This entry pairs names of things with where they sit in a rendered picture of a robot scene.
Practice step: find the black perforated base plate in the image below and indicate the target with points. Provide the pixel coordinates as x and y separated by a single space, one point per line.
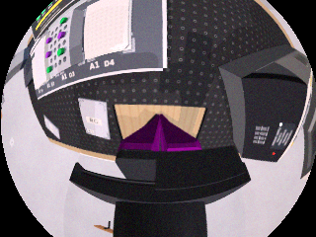
201 35

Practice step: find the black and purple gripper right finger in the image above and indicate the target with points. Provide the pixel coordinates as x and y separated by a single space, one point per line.
174 138

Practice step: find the grey tube block with coloured caps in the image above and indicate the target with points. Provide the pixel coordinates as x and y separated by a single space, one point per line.
72 42

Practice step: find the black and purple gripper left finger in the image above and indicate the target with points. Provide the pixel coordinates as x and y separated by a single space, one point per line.
146 138

